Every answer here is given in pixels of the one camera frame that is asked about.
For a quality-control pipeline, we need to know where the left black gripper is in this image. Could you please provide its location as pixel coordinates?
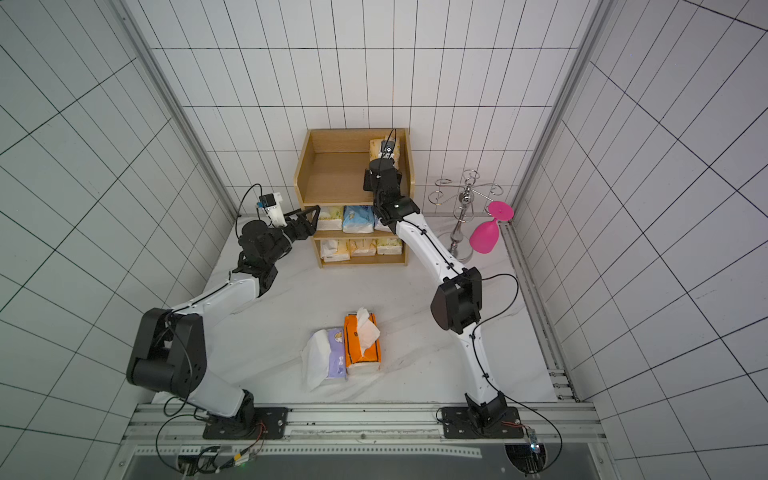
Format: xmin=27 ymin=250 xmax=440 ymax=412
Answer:
xmin=266 ymin=206 xmax=323 ymax=262

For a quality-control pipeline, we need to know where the blue tissue pack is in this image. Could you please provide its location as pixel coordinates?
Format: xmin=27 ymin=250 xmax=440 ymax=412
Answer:
xmin=342 ymin=205 xmax=375 ymax=234

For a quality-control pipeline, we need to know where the purple white tissue pack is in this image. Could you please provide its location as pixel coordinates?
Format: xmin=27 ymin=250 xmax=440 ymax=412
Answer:
xmin=301 ymin=327 xmax=347 ymax=391

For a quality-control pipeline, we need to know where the orange tissue box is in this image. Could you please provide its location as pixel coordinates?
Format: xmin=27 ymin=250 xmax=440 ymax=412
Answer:
xmin=343 ymin=307 xmax=382 ymax=376

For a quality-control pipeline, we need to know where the white green tissue pack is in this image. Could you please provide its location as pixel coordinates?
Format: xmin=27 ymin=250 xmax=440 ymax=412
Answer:
xmin=317 ymin=206 xmax=344 ymax=231

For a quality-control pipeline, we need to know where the beige tissue pack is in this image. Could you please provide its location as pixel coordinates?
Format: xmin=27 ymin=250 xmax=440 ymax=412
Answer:
xmin=369 ymin=137 xmax=400 ymax=169

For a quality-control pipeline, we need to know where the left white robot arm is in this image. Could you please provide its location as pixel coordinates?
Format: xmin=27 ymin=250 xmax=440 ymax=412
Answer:
xmin=126 ymin=206 xmax=321 ymax=440

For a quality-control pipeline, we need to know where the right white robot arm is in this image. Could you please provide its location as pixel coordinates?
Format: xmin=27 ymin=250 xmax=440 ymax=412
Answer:
xmin=294 ymin=151 xmax=508 ymax=435

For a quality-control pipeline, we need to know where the wooden three-tier shelf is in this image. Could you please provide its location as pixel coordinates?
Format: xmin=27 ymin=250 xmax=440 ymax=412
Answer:
xmin=294 ymin=128 xmax=415 ymax=268

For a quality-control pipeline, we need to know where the purple tissue pack on shelf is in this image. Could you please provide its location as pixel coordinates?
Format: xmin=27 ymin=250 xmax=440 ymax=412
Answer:
xmin=373 ymin=210 xmax=390 ymax=232

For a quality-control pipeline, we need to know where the yellow tissue pack middle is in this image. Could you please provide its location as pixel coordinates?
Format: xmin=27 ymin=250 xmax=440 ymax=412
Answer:
xmin=348 ymin=239 xmax=377 ymax=257

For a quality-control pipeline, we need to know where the yellow tissue pack right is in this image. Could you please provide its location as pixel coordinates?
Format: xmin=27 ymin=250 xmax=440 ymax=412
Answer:
xmin=376 ymin=237 xmax=403 ymax=256

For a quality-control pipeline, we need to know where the chrome glass holder stand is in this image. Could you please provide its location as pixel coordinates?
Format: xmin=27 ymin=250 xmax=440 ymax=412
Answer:
xmin=428 ymin=168 xmax=504 ymax=263

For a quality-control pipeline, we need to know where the pink plastic wine glass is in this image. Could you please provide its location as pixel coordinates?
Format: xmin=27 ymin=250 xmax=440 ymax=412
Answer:
xmin=469 ymin=201 xmax=514 ymax=254

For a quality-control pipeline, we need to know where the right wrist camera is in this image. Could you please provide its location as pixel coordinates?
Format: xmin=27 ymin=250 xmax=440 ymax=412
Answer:
xmin=379 ymin=139 xmax=398 ymax=159

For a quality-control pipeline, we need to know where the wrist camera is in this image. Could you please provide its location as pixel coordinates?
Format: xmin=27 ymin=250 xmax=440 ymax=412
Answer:
xmin=258 ymin=192 xmax=287 ymax=227
xmin=379 ymin=139 xmax=398 ymax=159

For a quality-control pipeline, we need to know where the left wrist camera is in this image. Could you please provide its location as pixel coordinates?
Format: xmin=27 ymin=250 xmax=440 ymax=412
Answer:
xmin=258 ymin=192 xmax=287 ymax=227

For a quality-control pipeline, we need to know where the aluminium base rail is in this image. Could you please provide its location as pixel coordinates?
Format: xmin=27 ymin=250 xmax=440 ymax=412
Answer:
xmin=120 ymin=403 xmax=607 ymax=465

